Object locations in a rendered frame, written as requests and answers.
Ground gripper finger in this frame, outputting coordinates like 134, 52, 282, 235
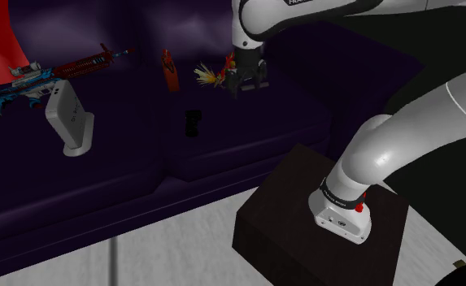
255, 58, 270, 91
224, 70, 242, 100

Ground colourful feather toy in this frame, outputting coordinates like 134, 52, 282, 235
194, 51, 237, 89

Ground small black object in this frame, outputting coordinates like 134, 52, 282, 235
184, 109, 203, 139

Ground dark purple sofa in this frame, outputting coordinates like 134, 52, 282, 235
0, 0, 428, 284

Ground dark robot stand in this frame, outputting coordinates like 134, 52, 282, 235
231, 143, 411, 286

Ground red and blue toy rifle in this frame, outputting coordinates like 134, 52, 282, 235
0, 42, 136, 118

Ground white device on stand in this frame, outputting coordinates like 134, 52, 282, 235
44, 79, 96, 158

